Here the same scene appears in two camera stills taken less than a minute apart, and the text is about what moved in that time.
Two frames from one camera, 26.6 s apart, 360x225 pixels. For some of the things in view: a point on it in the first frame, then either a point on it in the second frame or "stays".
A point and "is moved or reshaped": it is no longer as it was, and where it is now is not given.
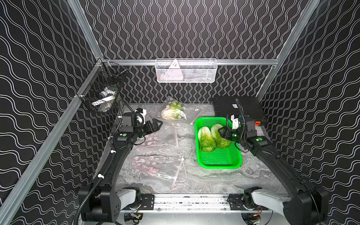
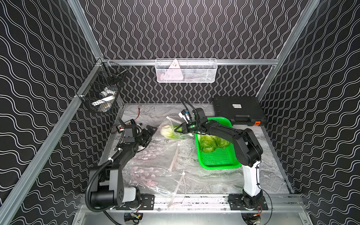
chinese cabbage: [221, 142] stays
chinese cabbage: [207, 142] stays
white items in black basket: [105, 103] stays
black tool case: [248, 106] stays
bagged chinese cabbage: [174, 109] to [167, 130]
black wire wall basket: [99, 94] stays
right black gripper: [226, 132] to [184, 127]
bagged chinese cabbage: [167, 136] to [158, 156]
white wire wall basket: [186, 70] stays
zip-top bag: [169, 171] is moved or reshaped
